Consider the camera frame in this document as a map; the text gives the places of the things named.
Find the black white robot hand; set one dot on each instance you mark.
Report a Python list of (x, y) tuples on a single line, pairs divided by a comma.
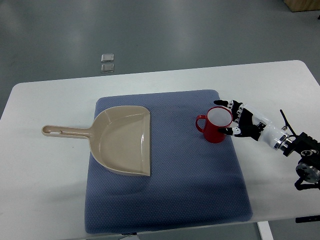
[(250, 123)]

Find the red cup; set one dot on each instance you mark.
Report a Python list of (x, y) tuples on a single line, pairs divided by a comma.
[(209, 124)]

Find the beige plastic dustpan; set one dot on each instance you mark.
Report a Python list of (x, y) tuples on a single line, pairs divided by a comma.
[(119, 139)]

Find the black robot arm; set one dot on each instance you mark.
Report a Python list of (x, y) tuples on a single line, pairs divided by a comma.
[(308, 167)]

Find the blue cushion mat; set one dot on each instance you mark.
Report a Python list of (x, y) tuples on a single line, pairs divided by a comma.
[(193, 182)]

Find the white table leg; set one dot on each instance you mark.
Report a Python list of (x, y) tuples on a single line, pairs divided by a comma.
[(265, 230)]

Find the black table control panel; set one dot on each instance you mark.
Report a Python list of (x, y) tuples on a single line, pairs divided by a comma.
[(307, 219)]

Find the wooden box corner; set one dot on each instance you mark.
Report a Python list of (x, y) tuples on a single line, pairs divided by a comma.
[(303, 5)]

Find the upper metal floor plate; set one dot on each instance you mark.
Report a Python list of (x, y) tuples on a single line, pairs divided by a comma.
[(107, 57)]

